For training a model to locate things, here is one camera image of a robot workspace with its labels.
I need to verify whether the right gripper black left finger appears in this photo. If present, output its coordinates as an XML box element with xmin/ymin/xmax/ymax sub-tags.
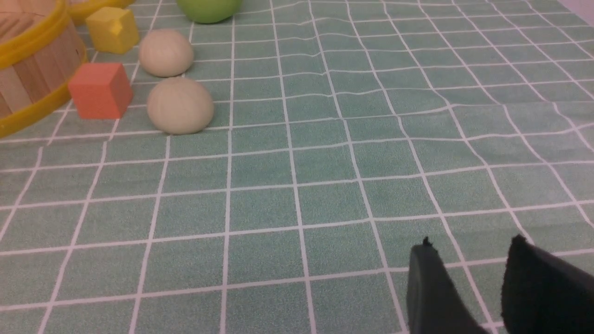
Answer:
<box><xmin>407</xmin><ymin>237</ymin><xmax>487</xmax><ymax>334</ymax></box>

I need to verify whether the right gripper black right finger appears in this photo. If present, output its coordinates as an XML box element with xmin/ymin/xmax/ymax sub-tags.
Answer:
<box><xmin>501</xmin><ymin>235</ymin><xmax>594</xmax><ymax>334</ymax></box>

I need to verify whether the white bun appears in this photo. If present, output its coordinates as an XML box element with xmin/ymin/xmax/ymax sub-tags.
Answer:
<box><xmin>147</xmin><ymin>77</ymin><xmax>215</xmax><ymax>135</ymax></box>
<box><xmin>138</xmin><ymin>29</ymin><xmax>194</xmax><ymax>77</ymax></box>

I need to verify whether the woven bamboo steamer lid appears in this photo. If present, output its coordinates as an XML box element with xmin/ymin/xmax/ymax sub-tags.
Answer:
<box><xmin>66</xmin><ymin>0</ymin><xmax>136</xmax><ymax>26</ymax></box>

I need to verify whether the bamboo steamer tray yellow rim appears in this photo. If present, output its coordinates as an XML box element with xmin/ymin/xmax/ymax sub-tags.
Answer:
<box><xmin>0</xmin><ymin>0</ymin><xmax>88</xmax><ymax>137</ymax></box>

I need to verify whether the green checkered tablecloth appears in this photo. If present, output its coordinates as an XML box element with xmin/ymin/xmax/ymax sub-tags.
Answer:
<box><xmin>1</xmin><ymin>0</ymin><xmax>594</xmax><ymax>334</ymax></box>

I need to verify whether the green apple toy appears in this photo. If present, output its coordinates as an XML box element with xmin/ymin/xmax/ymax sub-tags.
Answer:
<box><xmin>176</xmin><ymin>0</ymin><xmax>243</xmax><ymax>25</ymax></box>

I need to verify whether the orange cube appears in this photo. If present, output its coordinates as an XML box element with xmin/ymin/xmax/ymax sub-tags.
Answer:
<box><xmin>68</xmin><ymin>63</ymin><xmax>133</xmax><ymax>120</ymax></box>

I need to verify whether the yellow cube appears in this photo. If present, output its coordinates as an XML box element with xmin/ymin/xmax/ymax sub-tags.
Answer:
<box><xmin>85</xmin><ymin>7</ymin><xmax>140</xmax><ymax>54</ymax></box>

